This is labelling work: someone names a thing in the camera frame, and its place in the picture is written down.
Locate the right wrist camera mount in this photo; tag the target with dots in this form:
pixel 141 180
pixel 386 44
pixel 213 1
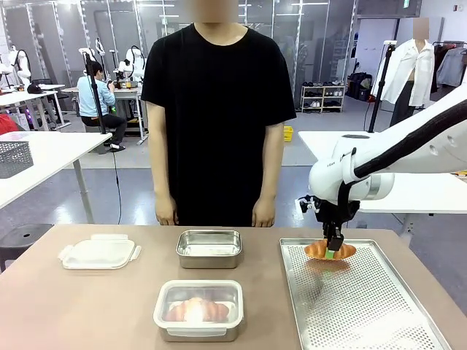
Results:
pixel 308 205

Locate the black cap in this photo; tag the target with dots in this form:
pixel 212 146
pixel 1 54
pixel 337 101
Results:
pixel 34 88

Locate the person's right forearm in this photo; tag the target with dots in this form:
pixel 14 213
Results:
pixel 162 175

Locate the person in black T-shirt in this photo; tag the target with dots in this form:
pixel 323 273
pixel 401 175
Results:
pixel 219 120

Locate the black tripod stand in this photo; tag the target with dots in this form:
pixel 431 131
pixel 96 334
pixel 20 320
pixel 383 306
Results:
pixel 95 95

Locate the seated person in blue shirt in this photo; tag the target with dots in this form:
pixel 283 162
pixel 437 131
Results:
pixel 91 98

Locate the black bags pile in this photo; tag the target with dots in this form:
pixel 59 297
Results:
pixel 359 85

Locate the yellow plastic crate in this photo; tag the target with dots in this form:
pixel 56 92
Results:
pixel 288 134

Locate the grey hanging garment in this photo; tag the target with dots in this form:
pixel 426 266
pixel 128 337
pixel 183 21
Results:
pixel 452 69

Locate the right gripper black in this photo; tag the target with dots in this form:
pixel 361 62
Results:
pixel 333 218

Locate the mannequin in white shirt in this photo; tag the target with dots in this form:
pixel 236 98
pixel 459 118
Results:
pixel 419 69

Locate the white shoe rack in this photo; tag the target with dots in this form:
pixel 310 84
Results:
pixel 323 98

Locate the person's right hand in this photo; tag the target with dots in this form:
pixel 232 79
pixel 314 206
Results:
pixel 167 213

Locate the clear plastic latch lid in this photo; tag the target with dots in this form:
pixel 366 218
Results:
pixel 198 288
pixel 96 253

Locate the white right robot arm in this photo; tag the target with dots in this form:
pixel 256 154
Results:
pixel 328 171

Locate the red object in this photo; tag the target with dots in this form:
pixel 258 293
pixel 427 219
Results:
pixel 7 124

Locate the person's left hand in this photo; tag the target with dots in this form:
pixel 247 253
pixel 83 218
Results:
pixel 263 214

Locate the black round stool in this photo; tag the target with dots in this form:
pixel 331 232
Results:
pixel 22 237

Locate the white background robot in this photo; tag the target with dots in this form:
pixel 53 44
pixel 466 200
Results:
pixel 21 63

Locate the perforated metal baking tray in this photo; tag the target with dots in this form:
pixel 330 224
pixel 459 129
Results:
pixel 357 310

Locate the white humanoid robot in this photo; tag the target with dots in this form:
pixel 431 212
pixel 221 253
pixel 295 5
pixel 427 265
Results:
pixel 132 63

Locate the white table with grey leg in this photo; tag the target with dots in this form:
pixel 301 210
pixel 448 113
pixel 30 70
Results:
pixel 54 149

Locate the white background desk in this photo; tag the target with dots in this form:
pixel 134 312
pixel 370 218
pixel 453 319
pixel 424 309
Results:
pixel 33 95

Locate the golden brown croissant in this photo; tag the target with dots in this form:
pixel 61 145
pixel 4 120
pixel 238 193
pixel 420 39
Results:
pixel 182 311
pixel 315 249

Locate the background workbench desk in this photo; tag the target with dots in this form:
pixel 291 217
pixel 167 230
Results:
pixel 127 91

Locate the rectangular stainless steel container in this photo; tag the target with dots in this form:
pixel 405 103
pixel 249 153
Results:
pixel 208 251

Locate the person's left forearm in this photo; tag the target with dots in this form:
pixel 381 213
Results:
pixel 269 175

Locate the grey mesh basket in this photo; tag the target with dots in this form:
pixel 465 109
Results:
pixel 14 158

